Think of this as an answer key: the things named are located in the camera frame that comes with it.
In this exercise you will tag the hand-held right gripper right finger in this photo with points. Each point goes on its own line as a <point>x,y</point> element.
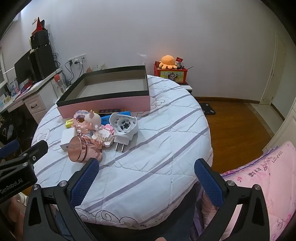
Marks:
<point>209,183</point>

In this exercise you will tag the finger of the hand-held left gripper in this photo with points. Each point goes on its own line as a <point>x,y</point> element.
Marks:
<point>9,147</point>
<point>37,148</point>

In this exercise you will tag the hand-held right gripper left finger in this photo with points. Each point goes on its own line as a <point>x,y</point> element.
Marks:
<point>84,183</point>

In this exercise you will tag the rose gold jar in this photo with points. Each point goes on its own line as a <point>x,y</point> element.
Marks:
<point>81,150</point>

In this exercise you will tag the white charger adapter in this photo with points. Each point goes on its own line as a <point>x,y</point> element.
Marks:
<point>68,139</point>

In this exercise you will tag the pink and blue block toy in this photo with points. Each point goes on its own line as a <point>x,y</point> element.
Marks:
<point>78,119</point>

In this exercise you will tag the small pink white block toy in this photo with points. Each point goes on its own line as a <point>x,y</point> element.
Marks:
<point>105,135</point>

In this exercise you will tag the pig figurine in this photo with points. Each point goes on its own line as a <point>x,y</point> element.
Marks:
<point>92,120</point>

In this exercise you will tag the black decorated hairband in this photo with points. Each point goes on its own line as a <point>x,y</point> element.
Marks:
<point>107,111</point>

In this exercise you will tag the dark shallow cardboard tray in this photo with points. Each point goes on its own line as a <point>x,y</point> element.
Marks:
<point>104,105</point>

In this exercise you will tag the blue box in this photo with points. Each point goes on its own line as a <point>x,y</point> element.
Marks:
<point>126,113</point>

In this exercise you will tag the yellow box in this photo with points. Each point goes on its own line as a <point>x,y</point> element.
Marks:
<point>69,122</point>

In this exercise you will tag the white drawer unit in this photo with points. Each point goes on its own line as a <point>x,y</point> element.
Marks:
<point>34,105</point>

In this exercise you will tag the pink printed blanket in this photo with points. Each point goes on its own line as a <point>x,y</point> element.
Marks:
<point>266,176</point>

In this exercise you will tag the white desk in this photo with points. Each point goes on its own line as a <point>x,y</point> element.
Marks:
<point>34,87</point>

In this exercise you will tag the blue white carton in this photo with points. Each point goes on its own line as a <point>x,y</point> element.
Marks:
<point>13,86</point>

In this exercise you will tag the red stationery pile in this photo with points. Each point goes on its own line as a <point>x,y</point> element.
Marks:
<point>26,86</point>

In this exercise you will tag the clear bottle with red cap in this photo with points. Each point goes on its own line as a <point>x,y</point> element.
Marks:
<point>57,77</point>

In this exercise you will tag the black bathroom scale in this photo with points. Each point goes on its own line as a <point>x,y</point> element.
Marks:
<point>208,109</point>

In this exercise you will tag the black monitor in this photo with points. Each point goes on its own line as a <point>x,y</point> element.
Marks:
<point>23,67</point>

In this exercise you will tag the black computer tower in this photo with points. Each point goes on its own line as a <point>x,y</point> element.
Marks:
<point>44,62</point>

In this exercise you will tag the dark-topped low cabinet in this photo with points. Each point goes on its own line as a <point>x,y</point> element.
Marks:
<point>186,87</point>

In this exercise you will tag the black box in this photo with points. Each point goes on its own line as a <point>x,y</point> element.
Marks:
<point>39,38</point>

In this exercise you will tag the red storage crate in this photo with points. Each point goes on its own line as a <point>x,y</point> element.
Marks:
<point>173,76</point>

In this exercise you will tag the red paper item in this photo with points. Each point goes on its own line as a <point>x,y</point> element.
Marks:
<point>39,25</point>

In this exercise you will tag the red snack packet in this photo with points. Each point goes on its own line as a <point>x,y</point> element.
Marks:
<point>179,60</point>

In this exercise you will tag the orange octopus plush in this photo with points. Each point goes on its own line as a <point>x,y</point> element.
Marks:
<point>167,60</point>

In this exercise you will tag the white door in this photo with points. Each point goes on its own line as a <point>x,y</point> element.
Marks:
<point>275,69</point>

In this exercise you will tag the white wall outlet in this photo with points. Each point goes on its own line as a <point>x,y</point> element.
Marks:
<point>77,59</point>

